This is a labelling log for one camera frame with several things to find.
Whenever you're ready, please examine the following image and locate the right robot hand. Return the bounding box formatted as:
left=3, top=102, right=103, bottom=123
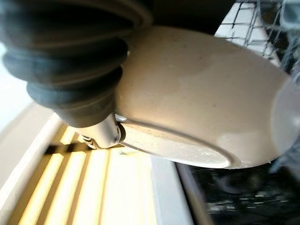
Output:
left=0, top=0, right=237, bottom=150

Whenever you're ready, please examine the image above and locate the cream ceramic plate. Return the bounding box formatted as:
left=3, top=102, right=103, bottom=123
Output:
left=114, top=25, right=293, bottom=169

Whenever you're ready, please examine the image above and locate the white dishwasher door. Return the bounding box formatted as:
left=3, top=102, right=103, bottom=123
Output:
left=0, top=103, right=211, bottom=225

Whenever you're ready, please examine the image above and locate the grey wire dishwasher rack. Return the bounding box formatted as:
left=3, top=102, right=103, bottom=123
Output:
left=214, top=0, right=300, bottom=78

